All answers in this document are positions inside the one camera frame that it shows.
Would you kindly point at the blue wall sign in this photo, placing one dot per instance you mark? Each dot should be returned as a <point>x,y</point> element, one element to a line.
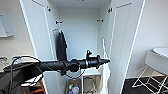
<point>16,60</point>

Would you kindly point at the black wardrobe hook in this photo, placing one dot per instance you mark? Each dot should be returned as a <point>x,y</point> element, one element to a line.
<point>100,20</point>
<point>59,22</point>

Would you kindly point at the white wall-mounted holder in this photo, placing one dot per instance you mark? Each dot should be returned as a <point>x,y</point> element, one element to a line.
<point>5,26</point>

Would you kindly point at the brown storage basket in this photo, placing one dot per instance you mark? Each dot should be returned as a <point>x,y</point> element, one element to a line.
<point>68,83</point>

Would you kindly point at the orange crossed frame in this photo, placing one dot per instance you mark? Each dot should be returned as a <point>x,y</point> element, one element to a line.
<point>39,90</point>

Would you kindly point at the white round high table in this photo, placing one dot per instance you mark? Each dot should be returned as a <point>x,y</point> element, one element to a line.
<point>161,51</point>

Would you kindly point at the white label orange stripe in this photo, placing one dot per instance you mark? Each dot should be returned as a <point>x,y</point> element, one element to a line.
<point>54,30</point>

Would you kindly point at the white wardrobe body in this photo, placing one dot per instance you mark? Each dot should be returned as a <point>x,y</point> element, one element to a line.
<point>80,33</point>

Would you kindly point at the white shell bar stool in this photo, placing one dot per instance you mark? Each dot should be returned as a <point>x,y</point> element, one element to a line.
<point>156,64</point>

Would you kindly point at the black door hinge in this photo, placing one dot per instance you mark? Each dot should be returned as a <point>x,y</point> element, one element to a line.
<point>110,10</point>
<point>49,9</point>

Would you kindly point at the black garment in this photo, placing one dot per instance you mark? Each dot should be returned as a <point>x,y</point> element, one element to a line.
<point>61,46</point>

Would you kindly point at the small pale wall sign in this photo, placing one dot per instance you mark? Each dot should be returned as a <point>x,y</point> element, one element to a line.
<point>2,60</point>

